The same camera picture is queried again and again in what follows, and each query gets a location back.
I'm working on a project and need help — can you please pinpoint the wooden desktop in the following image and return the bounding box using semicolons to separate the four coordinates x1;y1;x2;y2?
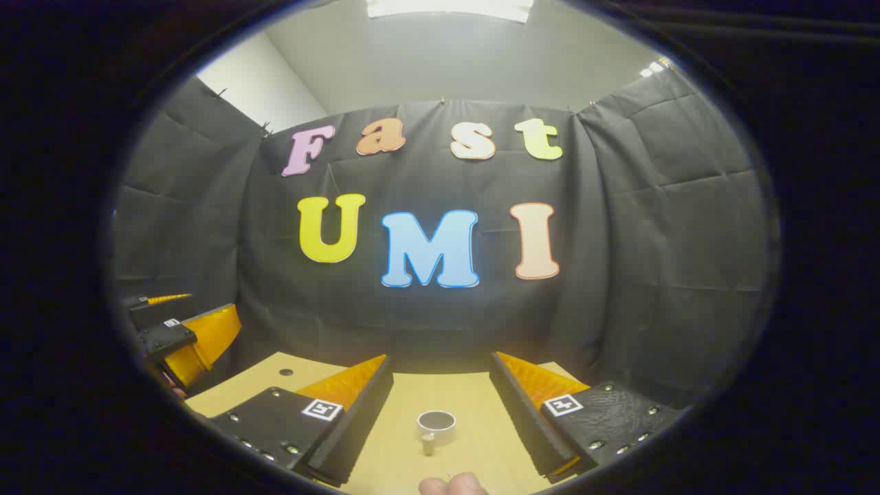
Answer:
184;352;586;495

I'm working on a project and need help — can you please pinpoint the black backdrop cloth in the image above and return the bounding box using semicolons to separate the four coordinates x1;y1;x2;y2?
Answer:
113;65;769;408

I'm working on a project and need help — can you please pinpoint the white cup with wooden handle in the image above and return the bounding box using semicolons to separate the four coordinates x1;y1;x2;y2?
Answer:
417;410;457;456

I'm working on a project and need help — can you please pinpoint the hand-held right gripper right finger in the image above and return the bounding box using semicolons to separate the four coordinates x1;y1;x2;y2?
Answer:
489;351;682;484

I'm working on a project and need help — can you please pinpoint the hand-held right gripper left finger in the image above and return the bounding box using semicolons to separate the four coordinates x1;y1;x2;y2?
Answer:
206;353;395;488

